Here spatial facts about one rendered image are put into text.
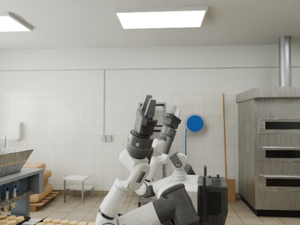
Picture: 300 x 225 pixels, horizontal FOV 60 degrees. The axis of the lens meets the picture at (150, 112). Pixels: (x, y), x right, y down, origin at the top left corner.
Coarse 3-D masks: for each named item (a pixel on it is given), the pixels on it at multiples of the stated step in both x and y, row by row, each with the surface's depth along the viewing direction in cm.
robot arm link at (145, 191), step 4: (168, 176) 146; (152, 180) 159; (160, 180) 147; (164, 180) 145; (144, 184) 148; (152, 184) 149; (156, 184) 147; (160, 184) 145; (140, 188) 149; (144, 188) 147; (148, 188) 147; (152, 188) 147; (156, 188) 146; (136, 192) 150; (140, 192) 148; (144, 192) 147; (148, 192) 146; (152, 192) 146; (156, 192) 146; (144, 196) 147; (148, 196) 147; (152, 196) 148; (156, 196) 147
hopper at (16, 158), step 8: (0, 152) 174; (8, 152) 173; (16, 152) 154; (24, 152) 162; (0, 160) 145; (8, 160) 151; (16, 160) 158; (24, 160) 165; (0, 168) 148; (8, 168) 154; (16, 168) 161; (0, 176) 151
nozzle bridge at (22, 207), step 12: (24, 168) 177; (36, 168) 177; (0, 180) 142; (12, 180) 148; (24, 180) 170; (36, 180) 172; (0, 192) 151; (24, 192) 166; (36, 192) 172; (0, 204) 144; (24, 204) 175
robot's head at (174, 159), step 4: (176, 152) 119; (172, 156) 116; (176, 156) 115; (172, 160) 116; (176, 160) 115; (180, 160) 115; (184, 160) 116; (172, 164) 117; (176, 164) 116; (180, 164) 115; (184, 164) 116; (176, 168) 116; (180, 168) 116
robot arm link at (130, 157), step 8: (128, 144) 92; (128, 152) 96; (136, 152) 90; (144, 152) 90; (152, 152) 97; (120, 160) 98; (128, 160) 94; (136, 160) 92; (144, 160) 93; (128, 168) 94
